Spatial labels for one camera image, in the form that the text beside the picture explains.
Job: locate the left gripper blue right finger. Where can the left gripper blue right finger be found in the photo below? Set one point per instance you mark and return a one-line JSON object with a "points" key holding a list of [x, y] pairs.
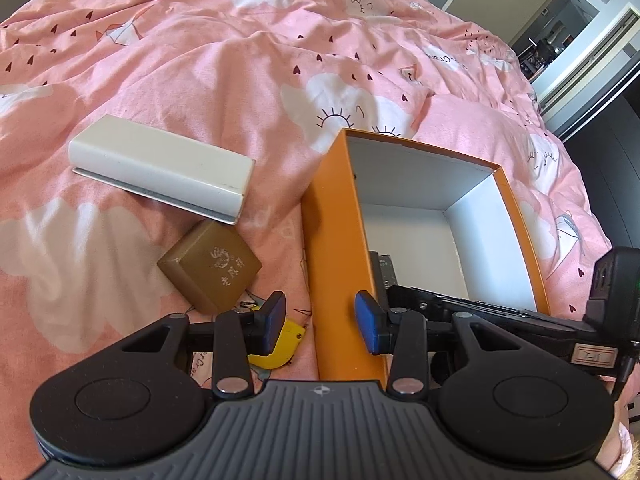
{"points": [[400, 333]]}

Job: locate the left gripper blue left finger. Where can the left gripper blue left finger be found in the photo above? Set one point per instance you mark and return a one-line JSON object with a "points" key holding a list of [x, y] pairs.
{"points": [[241, 333]]}

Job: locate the yellow tape measure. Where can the yellow tape measure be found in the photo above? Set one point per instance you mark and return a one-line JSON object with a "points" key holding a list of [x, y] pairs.
{"points": [[280, 344]]}

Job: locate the brown square gift box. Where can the brown square gift box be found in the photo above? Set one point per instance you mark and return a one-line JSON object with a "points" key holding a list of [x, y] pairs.
{"points": [[211, 266]]}

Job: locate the orange storage box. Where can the orange storage box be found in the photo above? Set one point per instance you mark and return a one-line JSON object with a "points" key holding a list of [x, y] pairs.
{"points": [[449, 222]]}

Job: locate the long white box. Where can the long white box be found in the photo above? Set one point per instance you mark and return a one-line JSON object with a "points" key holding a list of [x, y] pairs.
{"points": [[175, 170]]}

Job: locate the dark wardrobe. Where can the dark wardrobe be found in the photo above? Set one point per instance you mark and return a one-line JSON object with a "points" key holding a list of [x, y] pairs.
{"points": [[606, 151]]}

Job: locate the pink patterned duvet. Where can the pink patterned duvet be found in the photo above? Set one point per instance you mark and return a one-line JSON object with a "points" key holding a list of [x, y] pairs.
{"points": [[275, 80]]}

